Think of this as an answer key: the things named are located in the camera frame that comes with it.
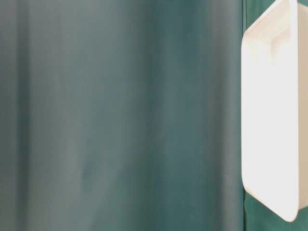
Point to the white plastic case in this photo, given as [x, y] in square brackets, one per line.
[274, 108]

